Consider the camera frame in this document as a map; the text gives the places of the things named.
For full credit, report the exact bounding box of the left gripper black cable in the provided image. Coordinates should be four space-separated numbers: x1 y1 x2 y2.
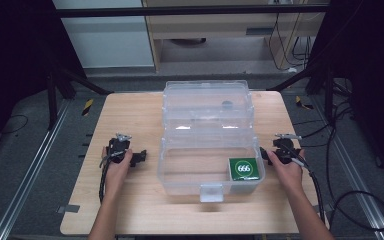
98 150 126 205

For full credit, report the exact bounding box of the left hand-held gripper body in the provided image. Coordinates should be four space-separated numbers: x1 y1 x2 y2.
105 132 133 165

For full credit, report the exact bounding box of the clear plastic storage box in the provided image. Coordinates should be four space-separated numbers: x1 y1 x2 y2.
156 79 267 204

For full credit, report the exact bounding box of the grey tape strip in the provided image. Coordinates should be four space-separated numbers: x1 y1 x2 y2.
56 204 81 215

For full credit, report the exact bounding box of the bundle of hanging cables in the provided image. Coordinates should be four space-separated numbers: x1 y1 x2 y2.
267 12 316 73

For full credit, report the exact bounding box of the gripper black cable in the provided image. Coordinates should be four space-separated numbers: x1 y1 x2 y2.
98 150 126 205
279 143 327 225

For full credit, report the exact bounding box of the white cabinet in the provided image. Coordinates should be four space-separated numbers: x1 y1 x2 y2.
51 0 156 70

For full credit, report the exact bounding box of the black metal stand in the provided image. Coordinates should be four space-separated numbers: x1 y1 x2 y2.
265 61 336 125
44 61 115 132

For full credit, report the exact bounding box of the thin black floor cable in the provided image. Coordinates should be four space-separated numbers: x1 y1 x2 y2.
0 114 30 136

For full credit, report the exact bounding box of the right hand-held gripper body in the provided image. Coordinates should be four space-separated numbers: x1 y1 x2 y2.
272 133 304 165

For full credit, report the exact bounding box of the green square packet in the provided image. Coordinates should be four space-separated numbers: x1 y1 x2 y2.
227 156 261 182

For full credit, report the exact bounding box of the yellow black striped tape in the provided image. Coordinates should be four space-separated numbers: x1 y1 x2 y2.
294 95 315 111
81 98 95 117

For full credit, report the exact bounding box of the person's right hand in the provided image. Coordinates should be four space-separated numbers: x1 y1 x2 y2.
266 148 306 198

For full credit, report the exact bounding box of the black looped floor cable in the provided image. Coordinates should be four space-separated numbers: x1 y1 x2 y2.
325 99 384 233

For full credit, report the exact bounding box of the metal floor rail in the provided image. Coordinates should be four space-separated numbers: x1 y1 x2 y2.
0 99 72 240
312 95 384 240

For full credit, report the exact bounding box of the black curtain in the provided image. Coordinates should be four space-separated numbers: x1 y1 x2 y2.
0 0 88 161
308 0 384 186

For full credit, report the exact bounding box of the black horizontal frame bar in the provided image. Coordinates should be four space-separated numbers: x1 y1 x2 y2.
54 3 330 18

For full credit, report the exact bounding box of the light wooden desk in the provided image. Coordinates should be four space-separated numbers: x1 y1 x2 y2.
142 0 328 73

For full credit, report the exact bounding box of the person's left hand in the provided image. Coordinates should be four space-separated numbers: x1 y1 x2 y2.
101 147 134 198

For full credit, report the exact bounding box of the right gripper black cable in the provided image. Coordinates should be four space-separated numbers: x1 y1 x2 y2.
279 143 327 225

